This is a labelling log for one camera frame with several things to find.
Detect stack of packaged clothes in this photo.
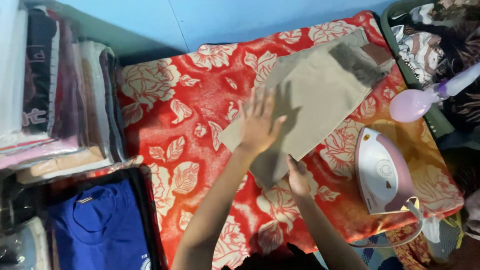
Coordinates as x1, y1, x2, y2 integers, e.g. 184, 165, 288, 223
0, 0, 127, 185

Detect person's right hand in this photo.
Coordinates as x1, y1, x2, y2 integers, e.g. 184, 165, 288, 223
286, 155, 313, 198

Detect pale crumpled cloth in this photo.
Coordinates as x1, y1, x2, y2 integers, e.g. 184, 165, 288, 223
463, 189, 480, 241

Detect heap of patterned clothes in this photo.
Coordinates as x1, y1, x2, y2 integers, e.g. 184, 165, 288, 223
390, 0, 480, 132

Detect colourful patchwork cloth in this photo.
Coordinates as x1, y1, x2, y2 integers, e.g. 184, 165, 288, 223
314, 214, 466, 270

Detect beige trousers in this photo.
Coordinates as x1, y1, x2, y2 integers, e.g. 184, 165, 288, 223
218, 29, 397, 190

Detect white iron power cord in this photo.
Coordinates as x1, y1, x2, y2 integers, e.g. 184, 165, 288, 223
350, 197, 427, 249

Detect person's left hand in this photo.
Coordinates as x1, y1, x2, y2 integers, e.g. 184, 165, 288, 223
237, 85, 289, 157

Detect clear plastic clothes packet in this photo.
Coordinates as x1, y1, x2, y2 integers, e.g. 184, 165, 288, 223
0, 217, 52, 270

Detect red floral blanket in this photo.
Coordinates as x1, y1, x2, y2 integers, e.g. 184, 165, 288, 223
117, 10, 465, 269

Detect purple spray bottle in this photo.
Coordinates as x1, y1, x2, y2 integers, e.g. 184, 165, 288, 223
389, 62, 480, 124

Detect green laundry basket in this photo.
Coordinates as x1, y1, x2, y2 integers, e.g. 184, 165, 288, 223
380, 0, 480, 140

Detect white and pink clothes iron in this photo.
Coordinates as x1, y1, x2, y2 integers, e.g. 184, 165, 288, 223
354, 127, 421, 216

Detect packaged blue t-shirt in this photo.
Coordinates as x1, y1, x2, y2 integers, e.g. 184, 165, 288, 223
46, 170, 166, 270

